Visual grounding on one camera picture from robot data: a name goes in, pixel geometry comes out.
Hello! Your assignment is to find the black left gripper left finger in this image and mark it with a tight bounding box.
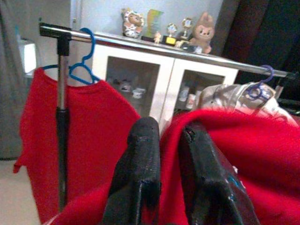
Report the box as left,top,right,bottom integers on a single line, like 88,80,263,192
100,116,162,225

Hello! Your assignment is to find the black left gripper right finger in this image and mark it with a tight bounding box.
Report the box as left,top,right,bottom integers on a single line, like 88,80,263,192
178,121,261,225

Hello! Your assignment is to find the red knit garment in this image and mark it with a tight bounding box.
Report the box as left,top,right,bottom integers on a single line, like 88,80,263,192
44,109,300,225

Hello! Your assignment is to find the purple plastic hanger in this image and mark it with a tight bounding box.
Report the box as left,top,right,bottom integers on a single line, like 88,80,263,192
246,65,275,100

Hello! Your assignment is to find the blue plastic hanger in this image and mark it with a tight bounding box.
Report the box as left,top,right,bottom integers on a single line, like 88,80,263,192
42,27,101,85

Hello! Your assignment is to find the red short sleeve shirt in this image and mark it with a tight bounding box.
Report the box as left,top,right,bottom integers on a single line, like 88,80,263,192
13,67,141,223

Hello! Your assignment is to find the beige grey patterned garment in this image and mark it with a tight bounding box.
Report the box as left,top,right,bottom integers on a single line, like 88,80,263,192
199,82,293,118

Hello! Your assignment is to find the white glass door cabinet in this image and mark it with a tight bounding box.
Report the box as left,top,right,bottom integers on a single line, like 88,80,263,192
92,31,240,132

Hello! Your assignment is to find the metal clothes rack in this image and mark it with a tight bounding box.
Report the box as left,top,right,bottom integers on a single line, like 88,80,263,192
39,22,300,211

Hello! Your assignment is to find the small gold trophy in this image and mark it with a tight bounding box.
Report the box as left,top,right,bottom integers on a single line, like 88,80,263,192
163,22,179,45
179,17,194,40

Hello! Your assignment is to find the patterned lion figure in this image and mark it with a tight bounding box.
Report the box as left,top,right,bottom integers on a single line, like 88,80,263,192
120,8,145,38

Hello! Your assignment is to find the yellow green crystal trophy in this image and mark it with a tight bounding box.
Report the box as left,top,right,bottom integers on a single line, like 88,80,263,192
142,8,165,42

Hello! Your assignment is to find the white wall appliance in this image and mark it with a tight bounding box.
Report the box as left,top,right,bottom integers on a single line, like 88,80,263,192
20,38,39,77

